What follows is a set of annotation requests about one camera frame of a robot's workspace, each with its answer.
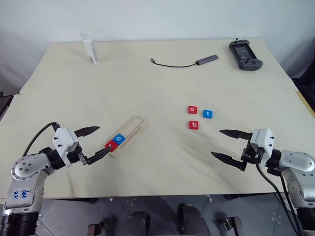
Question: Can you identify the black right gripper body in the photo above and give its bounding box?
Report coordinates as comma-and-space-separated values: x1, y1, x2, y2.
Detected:
241, 139, 263, 171

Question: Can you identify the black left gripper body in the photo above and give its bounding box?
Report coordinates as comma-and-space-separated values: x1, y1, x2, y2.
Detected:
66, 145, 87, 167

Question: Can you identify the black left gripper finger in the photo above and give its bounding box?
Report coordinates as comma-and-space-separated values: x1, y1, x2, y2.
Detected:
74, 126, 100, 138
85, 145, 114, 166

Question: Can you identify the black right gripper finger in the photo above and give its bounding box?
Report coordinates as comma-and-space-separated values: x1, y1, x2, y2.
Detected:
210, 151, 247, 171
219, 129, 253, 140

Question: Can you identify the red letter tile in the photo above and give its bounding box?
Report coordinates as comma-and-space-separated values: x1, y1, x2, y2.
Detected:
104, 140, 119, 153

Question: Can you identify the blue letter tile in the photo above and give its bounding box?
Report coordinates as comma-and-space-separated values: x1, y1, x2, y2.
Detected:
112, 133, 127, 146

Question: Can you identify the wooden tile tray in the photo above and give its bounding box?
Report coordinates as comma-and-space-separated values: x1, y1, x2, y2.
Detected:
104, 115, 151, 158

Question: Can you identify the dark grey handheld controller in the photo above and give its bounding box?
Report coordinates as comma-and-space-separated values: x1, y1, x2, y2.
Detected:
229, 37, 264, 70

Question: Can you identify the white plastic bottle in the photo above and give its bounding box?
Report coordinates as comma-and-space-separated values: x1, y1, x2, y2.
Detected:
81, 31, 100, 65

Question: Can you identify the black object beside table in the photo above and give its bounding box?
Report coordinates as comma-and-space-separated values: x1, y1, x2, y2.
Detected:
0, 91, 13, 119

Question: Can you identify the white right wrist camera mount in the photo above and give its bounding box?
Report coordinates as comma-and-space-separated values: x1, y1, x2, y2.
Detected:
249, 127, 275, 163

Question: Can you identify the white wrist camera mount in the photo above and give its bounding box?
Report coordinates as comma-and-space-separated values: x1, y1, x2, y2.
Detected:
249, 127, 275, 163
51, 127, 80, 168

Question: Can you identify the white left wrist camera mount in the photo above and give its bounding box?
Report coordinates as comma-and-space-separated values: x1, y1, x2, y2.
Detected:
51, 127, 80, 168

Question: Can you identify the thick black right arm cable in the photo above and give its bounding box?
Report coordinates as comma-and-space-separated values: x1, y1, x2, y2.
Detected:
255, 162, 303, 236

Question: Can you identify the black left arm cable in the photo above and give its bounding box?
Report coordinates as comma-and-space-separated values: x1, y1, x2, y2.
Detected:
22, 121, 61, 158

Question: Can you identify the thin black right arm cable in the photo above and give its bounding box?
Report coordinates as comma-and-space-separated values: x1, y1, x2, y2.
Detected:
281, 176, 303, 233

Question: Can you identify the grey USB hub with cable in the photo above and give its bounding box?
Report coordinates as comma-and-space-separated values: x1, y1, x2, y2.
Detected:
150, 54, 220, 68

